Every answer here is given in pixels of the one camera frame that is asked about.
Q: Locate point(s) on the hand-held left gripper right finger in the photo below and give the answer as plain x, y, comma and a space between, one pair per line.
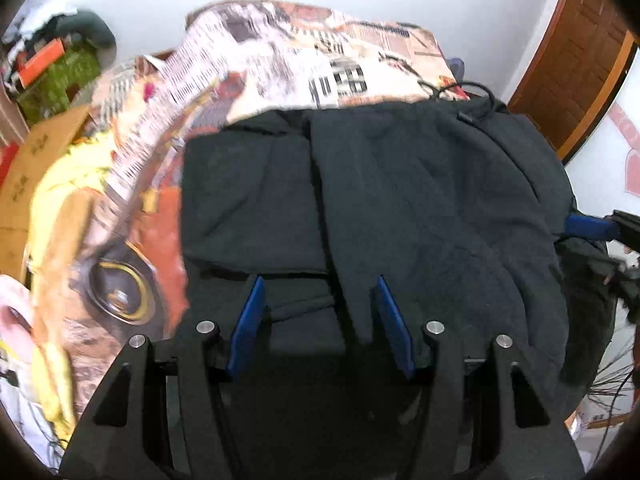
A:
395, 330

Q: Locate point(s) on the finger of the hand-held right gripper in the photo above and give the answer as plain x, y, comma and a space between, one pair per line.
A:
590, 227

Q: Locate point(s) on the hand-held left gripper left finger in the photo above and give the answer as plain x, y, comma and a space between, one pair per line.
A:
247, 330

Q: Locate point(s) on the black zip hoodie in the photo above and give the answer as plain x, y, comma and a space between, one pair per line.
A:
425, 185

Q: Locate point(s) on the white wardrobe door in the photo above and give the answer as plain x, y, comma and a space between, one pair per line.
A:
610, 150

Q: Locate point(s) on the wooden door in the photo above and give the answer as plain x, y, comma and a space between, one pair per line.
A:
575, 60

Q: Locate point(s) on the grey backpack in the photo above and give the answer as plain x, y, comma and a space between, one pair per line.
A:
457, 67

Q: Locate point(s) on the yellow cloth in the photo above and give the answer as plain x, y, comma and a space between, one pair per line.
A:
75, 170

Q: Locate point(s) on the wooden lap desk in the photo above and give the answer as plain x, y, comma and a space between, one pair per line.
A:
30, 170

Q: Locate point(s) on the printed blanket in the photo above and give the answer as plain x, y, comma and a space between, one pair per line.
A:
280, 50

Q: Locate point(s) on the red box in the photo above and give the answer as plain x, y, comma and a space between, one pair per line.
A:
7, 160

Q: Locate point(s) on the green patterned cloth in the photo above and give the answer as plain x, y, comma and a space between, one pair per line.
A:
67, 77

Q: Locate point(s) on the orange box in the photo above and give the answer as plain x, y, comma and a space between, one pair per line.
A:
42, 62

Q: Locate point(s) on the dark grey cushion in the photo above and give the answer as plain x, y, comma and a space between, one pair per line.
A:
92, 27

